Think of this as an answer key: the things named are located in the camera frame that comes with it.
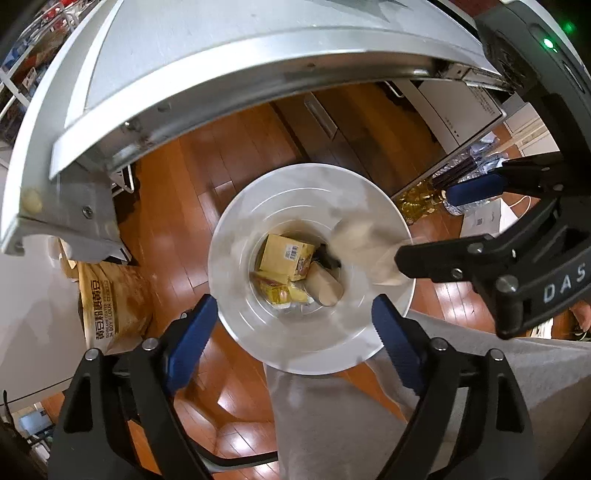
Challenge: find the beige paper cup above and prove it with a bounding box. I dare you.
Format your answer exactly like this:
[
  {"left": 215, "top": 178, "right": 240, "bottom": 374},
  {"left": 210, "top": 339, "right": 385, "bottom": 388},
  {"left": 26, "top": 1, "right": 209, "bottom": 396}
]
[{"left": 328, "top": 218, "right": 409, "bottom": 286}]

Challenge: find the white round trash bin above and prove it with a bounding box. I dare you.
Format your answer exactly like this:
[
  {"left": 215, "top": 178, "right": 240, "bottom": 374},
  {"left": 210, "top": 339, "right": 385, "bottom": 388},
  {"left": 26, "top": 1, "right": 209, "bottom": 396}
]
[{"left": 208, "top": 164, "right": 415, "bottom": 375}]

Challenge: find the white paper bag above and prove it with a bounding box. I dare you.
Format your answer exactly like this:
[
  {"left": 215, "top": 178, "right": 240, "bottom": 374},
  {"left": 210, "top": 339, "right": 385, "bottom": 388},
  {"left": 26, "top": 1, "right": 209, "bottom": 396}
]
[{"left": 460, "top": 198, "right": 518, "bottom": 237}]

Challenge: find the brown paper bag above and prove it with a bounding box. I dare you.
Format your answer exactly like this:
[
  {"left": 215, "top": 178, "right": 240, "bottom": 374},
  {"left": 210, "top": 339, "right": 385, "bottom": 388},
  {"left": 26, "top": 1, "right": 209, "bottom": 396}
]
[{"left": 78, "top": 262, "right": 153, "bottom": 355}]

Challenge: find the yellow box in bin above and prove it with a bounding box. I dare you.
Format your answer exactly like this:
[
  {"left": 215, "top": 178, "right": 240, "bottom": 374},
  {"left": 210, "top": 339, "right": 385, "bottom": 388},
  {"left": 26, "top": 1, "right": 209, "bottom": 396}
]
[{"left": 259, "top": 234, "right": 315, "bottom": 281}]

